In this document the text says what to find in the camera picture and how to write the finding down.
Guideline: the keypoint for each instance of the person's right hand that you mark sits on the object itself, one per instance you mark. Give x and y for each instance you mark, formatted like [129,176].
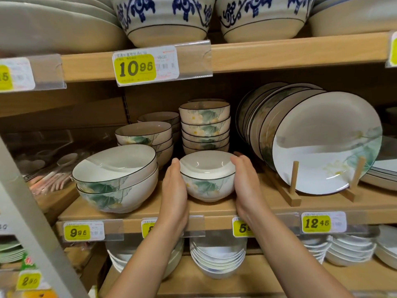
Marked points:
[248,189]

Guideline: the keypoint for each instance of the yellow bear divided plate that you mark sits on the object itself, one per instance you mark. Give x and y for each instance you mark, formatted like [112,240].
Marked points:
[40,294]

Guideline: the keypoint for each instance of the row of black-rimmed floral plates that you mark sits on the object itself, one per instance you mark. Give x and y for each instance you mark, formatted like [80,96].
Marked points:
[328,145]

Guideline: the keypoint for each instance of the yellow price tag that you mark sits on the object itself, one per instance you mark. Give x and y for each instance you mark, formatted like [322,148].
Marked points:
[316,224]
[393,51]
[242,229]
[146,229]
[21,74]
[135,68]
[77,232]

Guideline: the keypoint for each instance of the bundle of pink ceramic spoons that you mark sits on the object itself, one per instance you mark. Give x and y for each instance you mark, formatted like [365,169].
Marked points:
[66,159]

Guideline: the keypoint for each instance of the blue patterned white bowl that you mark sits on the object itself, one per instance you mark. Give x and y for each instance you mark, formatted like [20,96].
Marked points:
[167,37]
[260,32]

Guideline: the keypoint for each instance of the wooden plate rack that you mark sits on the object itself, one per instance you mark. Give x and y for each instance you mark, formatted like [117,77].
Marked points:
[294,180]

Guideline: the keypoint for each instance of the person's right forearm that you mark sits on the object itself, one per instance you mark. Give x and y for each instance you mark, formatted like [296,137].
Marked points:
[294,260]

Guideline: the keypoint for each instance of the person's left hand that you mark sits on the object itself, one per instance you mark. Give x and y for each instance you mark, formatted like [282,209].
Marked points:
[173,198]

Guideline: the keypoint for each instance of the stack of large white bowls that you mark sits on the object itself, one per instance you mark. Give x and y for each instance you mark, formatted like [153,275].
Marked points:
[119,254]

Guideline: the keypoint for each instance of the medium floral bowls stack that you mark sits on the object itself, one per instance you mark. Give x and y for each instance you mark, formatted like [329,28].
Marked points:
[166,156]

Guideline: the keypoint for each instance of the white price tag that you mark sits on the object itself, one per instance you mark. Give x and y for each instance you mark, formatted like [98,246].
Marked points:
[3,228]

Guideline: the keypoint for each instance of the stack of pale green plates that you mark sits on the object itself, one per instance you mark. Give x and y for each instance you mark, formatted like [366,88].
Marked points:
[11,251]

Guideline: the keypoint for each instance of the green sign price tag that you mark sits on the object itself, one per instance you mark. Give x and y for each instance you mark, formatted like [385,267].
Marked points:
[28,280]

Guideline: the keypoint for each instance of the stack of large white dishes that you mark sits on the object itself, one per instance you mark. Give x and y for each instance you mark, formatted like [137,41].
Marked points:
[62,31]

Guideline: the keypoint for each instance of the person's left forearm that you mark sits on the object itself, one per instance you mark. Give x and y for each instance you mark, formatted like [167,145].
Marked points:
[139,263]

